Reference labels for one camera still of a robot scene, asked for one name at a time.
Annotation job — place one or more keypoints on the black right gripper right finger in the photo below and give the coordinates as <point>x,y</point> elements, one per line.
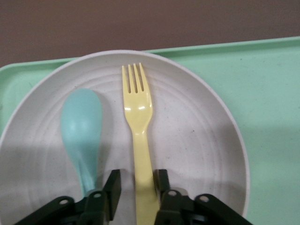
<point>175,208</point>

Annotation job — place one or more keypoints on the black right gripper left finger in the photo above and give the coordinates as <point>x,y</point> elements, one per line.
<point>93,208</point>

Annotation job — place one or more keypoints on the round off-white speckled plate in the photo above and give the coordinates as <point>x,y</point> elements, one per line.
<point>199,140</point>

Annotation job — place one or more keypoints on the light blue plastic spoon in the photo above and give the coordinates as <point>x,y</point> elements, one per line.
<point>80,122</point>

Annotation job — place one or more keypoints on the pale yellow plastic fork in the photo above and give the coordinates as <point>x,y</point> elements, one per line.
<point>138,122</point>

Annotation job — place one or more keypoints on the mint green plastic tray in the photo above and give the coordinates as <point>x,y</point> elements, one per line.
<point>269,93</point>

